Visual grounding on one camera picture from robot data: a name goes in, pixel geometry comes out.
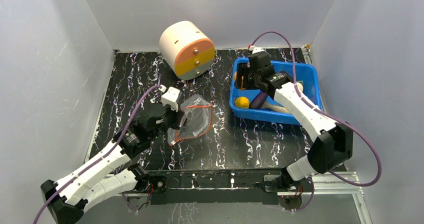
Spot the blue plastic bin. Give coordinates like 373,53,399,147
229,57,323,126

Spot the orange toy lemon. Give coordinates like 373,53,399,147
233,71,245,91

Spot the clear orange-zip bag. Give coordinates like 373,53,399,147
167,94,213,146

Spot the purple toy eggplant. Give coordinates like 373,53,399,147
249,91,268,110

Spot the cylindrical wooden drawer box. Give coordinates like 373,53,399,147
159,20,216,81

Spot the yellow toy pear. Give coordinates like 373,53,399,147
234,96,250,109

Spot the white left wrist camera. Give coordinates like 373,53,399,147
161,86,182,112

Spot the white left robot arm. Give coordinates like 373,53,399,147
40,103,184,224

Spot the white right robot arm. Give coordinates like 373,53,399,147
234,51,353,191

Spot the white toy onion half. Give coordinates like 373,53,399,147
293,82,304,93

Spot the grey toy fish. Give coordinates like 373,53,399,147
260,101,290,114

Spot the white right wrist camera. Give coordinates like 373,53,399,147
248,45,265,55

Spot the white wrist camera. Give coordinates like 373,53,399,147
161,86,182,112
248,45,265,55

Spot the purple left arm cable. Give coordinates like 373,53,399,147
32,84,165,224

